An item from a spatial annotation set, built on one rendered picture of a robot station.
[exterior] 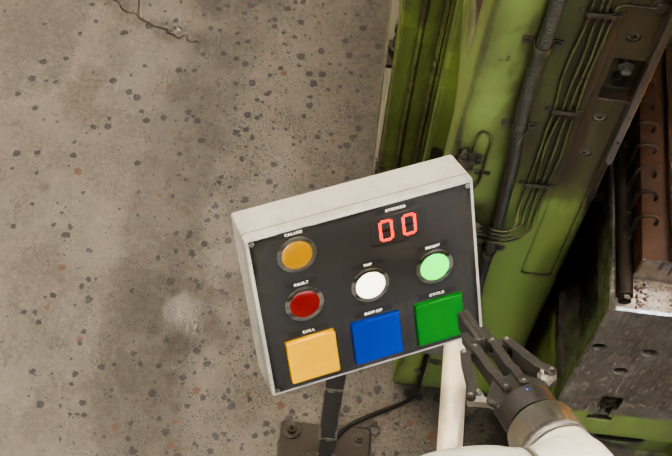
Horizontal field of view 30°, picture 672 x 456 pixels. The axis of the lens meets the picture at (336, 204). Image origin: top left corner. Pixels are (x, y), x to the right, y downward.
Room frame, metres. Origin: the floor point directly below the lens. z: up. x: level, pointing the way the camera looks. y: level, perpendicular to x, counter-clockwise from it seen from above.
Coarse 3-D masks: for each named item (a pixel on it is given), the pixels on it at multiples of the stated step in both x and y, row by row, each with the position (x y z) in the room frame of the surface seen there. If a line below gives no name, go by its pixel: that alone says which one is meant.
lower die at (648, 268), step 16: (656, 80) 1.32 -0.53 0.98; (656, 96) 1.28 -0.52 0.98; (640, 112) 1.24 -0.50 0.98; (656, 112) 1.25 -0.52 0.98; (640, 128) 1.21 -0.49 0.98; (656, 144) 1.18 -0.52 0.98; (640, 160) 1.15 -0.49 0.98; (656, 160) 1.15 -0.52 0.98; (640, 176) 1.12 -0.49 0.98; (640, 208) 1.06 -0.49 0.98; (656, 208) 1.06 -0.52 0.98; (640, 224) 1.03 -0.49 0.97; (640, 240) 1.00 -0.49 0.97; (656, 240) 1.00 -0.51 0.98; (640, 256) 0.97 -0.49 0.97; (656, 256) 0.97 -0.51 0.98; (640, 272) 0.96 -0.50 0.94; (656, 272) 0.96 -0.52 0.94
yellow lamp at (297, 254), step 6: (288, 246) 0.81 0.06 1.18; (294, 246) 0.81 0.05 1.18; (300, 246) 0.82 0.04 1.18; (306, 246) 0.82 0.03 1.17; (288, 252) 0.81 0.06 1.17; (294, 252) 0.81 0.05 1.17; (300, 252) 0.81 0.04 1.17; (306, 252) 0.81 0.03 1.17; (282, 258) 0.80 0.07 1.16; (288, 258) 0.80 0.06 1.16; (294, 258) 0.80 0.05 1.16; (300, 258) 0.81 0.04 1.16; (306, 258) 0.81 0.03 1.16; (288, 264) 0.80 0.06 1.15; (294, 264) 0.80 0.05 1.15; (300, 264) 0.80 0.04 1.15
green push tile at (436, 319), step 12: (432, 300) 0.82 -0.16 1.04; (444, 300) 0.82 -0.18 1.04; (456, 300) 0.83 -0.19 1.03; (420, 312) 0.80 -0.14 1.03; (432, 312) 0.81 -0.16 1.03; (444, 312) 0.81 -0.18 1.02; (456, 312) 0.82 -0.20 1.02; (420, 324) 0.79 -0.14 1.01; (432, 324) 0.80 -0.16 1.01; (444, 324) 0.80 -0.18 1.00; (456, 324) 0.81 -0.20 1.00; (420, 336) 0.78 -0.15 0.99; (432, 336) 0.79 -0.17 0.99; (444, 336) 0.79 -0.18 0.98
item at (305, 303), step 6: (300, 294) 0.78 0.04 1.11; (306, 294) 0.78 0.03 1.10; (312, 294) 0.78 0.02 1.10; (294, 300) 0.77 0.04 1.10; (300, 300) 0.77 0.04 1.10; (306, 300) 0.77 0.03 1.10; (312, 300) 0.77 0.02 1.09; (318, 300) 0.78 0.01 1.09; (294, 306) 0.76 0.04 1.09; (300, 306) 0.76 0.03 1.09; (306, 306) 0.77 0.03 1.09; (312, 306) 0.77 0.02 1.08; (318, 306) 0.77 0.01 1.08; (294, 312) 0.76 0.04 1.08; (300, 312) 0.76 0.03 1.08; (306, 312) 0.76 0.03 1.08; (312, 312) 0.76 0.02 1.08
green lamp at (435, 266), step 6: (432, 258) 0.86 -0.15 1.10; (438, 258) 0.86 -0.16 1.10; (444, 258) 0.86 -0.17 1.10; (426, 264) 0.85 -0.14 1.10; (432, 264) 0.85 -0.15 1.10; (438, 264) 0.85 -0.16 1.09; (444, 264) 0.86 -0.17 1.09; (426, 270) 0.84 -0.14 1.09; (432, 270) 0.85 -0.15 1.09; (438, 270) 0.85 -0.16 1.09; (444, 270) 0.85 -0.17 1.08; (426, 276) 0.84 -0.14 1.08; (432, 276) 0.84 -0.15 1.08; (438, 276) 0.84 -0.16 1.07
